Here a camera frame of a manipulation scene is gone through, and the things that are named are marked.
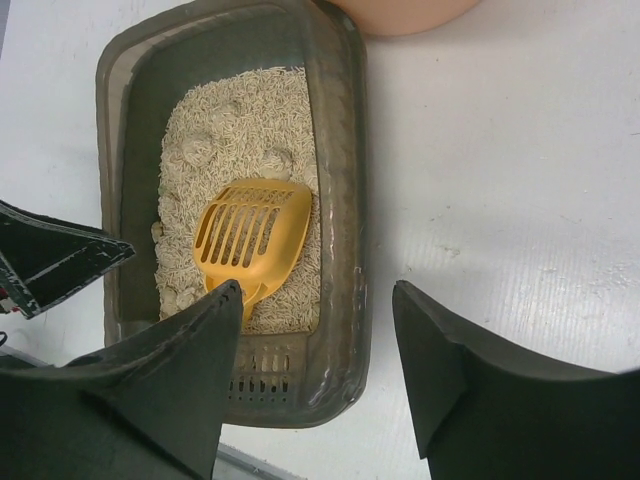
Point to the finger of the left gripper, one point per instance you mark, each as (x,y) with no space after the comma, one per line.
(45,260)

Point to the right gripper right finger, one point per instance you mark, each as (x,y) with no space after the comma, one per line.
(483,407)

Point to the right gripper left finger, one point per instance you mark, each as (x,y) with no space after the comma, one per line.
(148,407)

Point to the yellow litter scoop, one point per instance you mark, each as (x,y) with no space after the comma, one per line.
(253,232)

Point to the grey plastic litter box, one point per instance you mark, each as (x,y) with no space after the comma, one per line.
(297,380)

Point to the orange trash bin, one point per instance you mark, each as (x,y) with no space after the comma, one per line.
(402,17)

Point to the beige cat litter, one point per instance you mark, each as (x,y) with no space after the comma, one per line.
(254,124)

